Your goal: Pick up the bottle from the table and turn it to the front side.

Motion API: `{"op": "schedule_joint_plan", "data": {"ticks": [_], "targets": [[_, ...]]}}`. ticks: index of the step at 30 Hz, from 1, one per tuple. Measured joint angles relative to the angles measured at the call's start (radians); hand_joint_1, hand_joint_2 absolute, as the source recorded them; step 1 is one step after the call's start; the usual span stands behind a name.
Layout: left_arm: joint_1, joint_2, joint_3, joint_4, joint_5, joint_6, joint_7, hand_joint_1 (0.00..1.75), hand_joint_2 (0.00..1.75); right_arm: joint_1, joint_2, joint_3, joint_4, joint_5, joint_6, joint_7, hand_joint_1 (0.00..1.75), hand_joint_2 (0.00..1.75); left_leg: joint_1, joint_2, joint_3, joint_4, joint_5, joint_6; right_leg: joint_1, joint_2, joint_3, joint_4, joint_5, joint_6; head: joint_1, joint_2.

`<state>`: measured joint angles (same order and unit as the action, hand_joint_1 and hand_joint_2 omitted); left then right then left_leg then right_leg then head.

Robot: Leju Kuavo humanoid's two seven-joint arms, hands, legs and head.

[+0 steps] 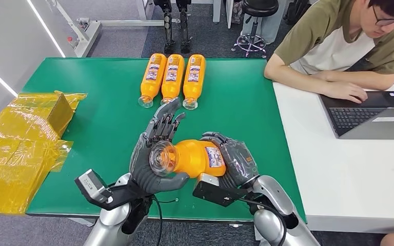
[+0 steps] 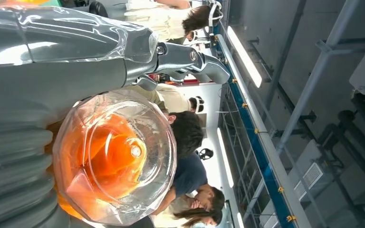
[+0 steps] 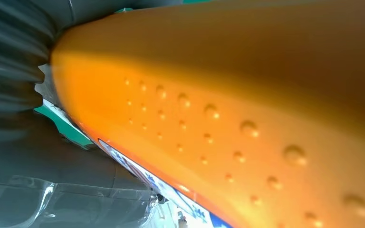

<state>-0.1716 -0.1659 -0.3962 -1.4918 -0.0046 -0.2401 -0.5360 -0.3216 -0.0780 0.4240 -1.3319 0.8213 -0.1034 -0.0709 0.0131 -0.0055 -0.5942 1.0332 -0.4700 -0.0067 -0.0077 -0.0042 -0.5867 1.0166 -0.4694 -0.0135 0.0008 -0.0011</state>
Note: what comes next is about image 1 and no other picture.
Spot orange bottle with clear cap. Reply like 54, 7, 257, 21
160, 54, 185, 106
137, 53, 167, 109
182, 54, 207, 111
148, 139, 227, 179

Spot green table mat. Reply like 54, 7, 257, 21
23, 57, 307, 225

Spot person's black glasses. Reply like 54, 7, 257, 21
370, 5, 394, 28

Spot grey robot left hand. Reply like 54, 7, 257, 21
129, 97, 190, 195

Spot white desk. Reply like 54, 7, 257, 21
255, 82, 394, 240

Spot person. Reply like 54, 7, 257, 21
264, 0, 394, 104

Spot white metal frame stand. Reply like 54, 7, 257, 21
47, 0, 181, 58

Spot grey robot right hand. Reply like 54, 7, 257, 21
200, 131, 261, 189

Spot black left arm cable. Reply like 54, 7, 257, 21
151, 195, 164, 246

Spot person's right hand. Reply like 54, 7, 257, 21
322, 80, 369, 104

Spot grey laptop with black keyboard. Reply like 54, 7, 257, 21
319, 90, 394, 140

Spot yellow film wrapped cardboard box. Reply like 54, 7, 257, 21
0, 90, 88, 215

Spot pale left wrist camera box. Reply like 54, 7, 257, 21
74, 169, 114, 204

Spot black stool with chrome base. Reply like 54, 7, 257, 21
231, 0, 280, 58

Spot silver black humanoid robot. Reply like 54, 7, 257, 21
152, 0, 192, 55

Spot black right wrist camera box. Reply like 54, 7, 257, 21
192, 173, 252, 208

